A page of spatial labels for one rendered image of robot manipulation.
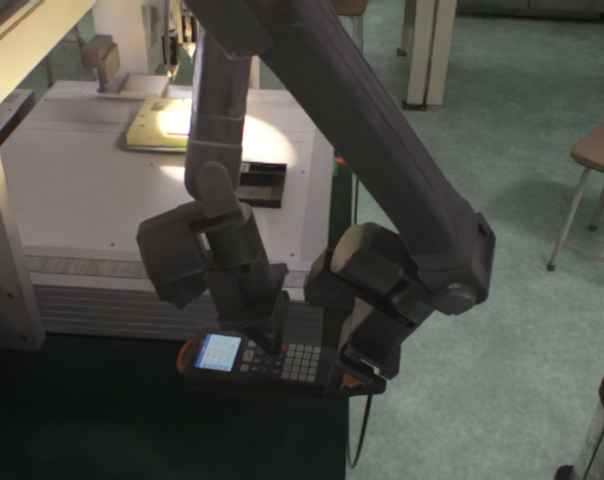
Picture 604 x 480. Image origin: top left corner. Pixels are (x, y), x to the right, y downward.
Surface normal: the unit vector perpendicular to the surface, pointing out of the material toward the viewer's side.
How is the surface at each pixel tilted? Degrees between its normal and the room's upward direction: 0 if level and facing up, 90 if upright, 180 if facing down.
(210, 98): 62
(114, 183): 0
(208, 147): 72
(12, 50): 90
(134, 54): 90
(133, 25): 90
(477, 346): 0
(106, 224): 0
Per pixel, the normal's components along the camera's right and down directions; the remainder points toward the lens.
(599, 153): -0.10, -0.72
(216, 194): 0.14, 0.31
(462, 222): 0.80, -0.13
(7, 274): -0.07, 0.58
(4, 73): 1.00, 0.06
